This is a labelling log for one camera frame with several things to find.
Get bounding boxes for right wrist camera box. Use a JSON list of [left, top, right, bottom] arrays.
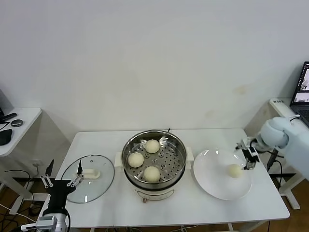
[[236, 137, 253, 150]]

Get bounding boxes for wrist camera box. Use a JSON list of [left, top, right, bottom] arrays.
[[21, 216, 60, 232], [236, 137, 253, 150]]

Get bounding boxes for black remote bar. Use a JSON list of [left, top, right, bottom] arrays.
[[0, 112, 19, 122]]

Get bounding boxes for black cable with adapter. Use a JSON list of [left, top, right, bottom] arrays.
[[267, 115, 301, 193]]

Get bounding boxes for white side desk with laptop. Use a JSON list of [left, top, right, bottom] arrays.
[[269, 98, 309, 211]]

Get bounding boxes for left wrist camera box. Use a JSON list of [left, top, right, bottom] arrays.
[[21, 216, 60, 232]]

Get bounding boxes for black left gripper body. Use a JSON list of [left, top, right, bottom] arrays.
[[41, 180, 76, 216]]

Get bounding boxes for black computer mouse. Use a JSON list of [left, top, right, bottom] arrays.
[[0, 129, 14, 146]]

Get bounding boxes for black coiled floor cable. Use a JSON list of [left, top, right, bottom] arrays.
[[29, 203, 43, 217]]

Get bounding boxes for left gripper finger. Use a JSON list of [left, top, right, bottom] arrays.
[[40, 159, 55, 189], [67, 159, 85, 188]]

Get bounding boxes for dark monitor edge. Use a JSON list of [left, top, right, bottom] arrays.
[[0, 87, 6, 116]]

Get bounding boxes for white round plate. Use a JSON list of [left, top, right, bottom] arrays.
[[193, 149, 253, 201]]

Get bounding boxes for dark open laptop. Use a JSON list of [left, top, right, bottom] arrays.
[[289, 61, 309, 126]]

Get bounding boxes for perforated steel steamer basket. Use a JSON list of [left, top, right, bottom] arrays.
[[122, 130, 188, 192]]

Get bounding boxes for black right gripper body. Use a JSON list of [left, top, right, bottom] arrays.
[[242, 146, 261, 170]]

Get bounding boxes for white electric cooking pot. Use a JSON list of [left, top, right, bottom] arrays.
[[115, 146, 195, 204]]

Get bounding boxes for white side desk with remote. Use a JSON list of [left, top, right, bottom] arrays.
[[0, 108, 43, 215]]

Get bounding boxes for glass lid with cream handle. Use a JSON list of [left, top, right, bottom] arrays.
[[61, 154, 115, 203]]

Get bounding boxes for white steamed baozi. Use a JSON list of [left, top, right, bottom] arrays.
[[127, 152, 145, 168], [228, 163, 243, 179], [144, 139, 160, 154], [143, 166, 161, 183]]

